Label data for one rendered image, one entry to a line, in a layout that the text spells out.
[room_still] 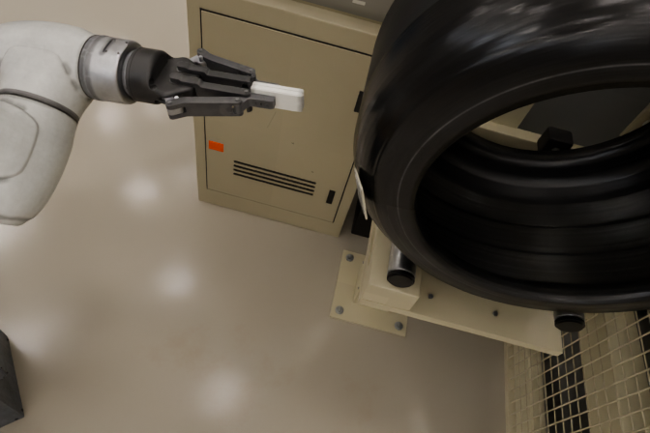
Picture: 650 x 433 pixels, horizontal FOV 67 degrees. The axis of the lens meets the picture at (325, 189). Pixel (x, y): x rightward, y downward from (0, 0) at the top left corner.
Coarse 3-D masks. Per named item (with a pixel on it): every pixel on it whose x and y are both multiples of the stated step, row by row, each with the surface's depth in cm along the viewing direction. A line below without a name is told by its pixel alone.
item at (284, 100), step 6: (252, 90) 66; (258, 90) 65; (264, 90) 65; (270, 90) 65; (276, 90) 65; (282, 90) 65; (276, 96) 66; (282, 96) 65; (288, 96) 65; (294, 96) 65; (300, 96) 65; (276, 102) 67; (282, 102) 66; (288, 102) 66; (294, 102) 66; (300, 102) 66; (282, 108) 67; (288, 108) 67; (294, 108) 67; (300, 108) 67
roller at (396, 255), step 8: (392, 248) 80; (392, 256) 79; (400, 256) 78; (392, 264) 78; (400, 264) 77; (408, 264) 77; (392, 272) 77; (400, 272) 76; (408, 272) 77; (392, 280) 78; (400, 280) 77; (408, 280) 77
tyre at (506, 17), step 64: (448, 0) 48; (512, 0) 42; (576, 0) 40; (640, 0) 38; (384, 64) 54; (448, 64) 46; (512, 64) 43; (576, 64) 41; (640, 64) 40; (384, 128) 54; (448, 128) 49; (640, 128) 80; (384, 192) 60; (448, 192) 88; (512, 192) 90; (576, 192) 87; (640, 192) 82; (448, 256) 70; (512, 256) 83; (576, 256) 81; (640, 256) 76
